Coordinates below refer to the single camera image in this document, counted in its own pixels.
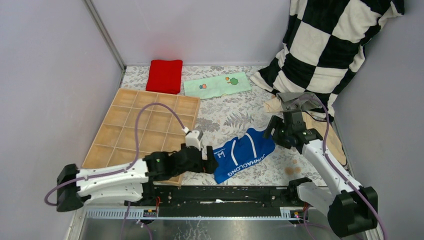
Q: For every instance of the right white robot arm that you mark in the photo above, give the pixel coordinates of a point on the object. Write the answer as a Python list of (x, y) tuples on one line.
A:
[(349, 207)]

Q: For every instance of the grey crumpled cloth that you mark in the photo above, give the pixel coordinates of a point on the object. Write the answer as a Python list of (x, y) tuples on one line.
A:
[(304, 101)]

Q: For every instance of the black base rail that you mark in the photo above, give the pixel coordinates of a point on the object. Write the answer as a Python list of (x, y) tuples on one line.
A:
[(218, 201)]

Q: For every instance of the blue underwear with white lettering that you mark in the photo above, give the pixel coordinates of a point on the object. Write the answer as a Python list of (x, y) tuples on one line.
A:
[(240, 153)]

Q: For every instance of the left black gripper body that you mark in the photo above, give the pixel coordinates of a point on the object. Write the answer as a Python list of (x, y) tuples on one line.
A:
[(197, 168)]

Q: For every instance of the wooden compartment tray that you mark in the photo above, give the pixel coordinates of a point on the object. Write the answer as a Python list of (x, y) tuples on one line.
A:
[(141, 122)]

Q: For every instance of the light green patterned cloth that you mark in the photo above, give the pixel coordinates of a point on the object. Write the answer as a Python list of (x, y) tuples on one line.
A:
[(217, 86)]

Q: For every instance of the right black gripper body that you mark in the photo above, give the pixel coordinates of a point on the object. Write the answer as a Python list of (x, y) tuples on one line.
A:
[(281, 137)]

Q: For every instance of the floral patterned table mat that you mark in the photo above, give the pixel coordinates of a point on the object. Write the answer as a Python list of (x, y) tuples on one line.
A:
[(223, 118)]

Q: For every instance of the red folded cloth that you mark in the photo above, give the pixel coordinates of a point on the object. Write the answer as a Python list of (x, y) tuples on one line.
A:
[(165, 76)]

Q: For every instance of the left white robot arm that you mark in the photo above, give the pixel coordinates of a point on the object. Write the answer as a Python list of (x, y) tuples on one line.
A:
[(77, 187)]

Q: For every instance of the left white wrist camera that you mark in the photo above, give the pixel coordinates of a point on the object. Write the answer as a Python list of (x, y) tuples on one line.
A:
[(193, 138)]

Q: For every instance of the black white checkered blanket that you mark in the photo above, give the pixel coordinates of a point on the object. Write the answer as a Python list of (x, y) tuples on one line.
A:
[(324, 47)]

